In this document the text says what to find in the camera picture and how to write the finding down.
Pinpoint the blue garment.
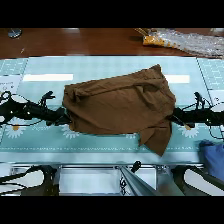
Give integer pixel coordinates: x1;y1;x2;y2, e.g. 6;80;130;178
198;139;224;183

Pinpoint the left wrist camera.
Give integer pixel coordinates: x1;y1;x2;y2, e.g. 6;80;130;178
39;90;57;108

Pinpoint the brown T-shirt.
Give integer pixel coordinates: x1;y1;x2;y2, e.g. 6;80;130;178
61;63;177;157

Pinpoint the clear plastic bag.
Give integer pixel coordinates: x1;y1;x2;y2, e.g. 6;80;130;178
134;28;224;59

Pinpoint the yellow packet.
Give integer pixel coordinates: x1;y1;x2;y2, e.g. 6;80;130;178
142;34;176;48

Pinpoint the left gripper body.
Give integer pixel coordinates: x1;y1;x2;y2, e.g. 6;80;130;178
49;106;72;127

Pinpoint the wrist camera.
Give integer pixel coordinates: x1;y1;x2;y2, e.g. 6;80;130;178
193;91;207;111
39;90;57;108

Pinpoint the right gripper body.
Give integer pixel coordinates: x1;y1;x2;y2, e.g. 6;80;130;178
167;113;189;130

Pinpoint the silver frame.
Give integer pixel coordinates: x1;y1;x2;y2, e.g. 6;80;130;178
0;161;224;197

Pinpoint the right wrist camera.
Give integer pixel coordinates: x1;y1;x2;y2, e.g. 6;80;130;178
193;91;207;111

